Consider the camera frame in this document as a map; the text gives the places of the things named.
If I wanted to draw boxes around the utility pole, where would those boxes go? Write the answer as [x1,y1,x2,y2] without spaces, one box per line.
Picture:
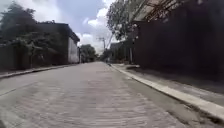
[97,36,108,62]

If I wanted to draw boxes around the distant trees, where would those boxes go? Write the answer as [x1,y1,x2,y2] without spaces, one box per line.
[79,43,99,64]

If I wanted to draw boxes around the grey concrete road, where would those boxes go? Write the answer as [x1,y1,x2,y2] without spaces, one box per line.
[0,61,214,128]

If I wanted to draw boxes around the large leafy tree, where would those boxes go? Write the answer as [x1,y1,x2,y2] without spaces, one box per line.
[105,0,152,42]

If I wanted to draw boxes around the raised concrete kerb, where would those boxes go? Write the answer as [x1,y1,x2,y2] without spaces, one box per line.
[108,63,224,123]

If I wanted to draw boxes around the concrete sidewalk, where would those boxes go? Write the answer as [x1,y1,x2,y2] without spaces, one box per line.
[112,63,224,108]

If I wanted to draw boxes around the overgrown dark fence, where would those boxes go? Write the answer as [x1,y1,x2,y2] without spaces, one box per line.
[0,30,70,73]

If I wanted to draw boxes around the building with white wall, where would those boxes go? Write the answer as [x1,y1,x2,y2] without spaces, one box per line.
[35,21,82,66]

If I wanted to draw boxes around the dark tall wall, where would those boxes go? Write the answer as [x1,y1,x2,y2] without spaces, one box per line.
[129,0,224,82]

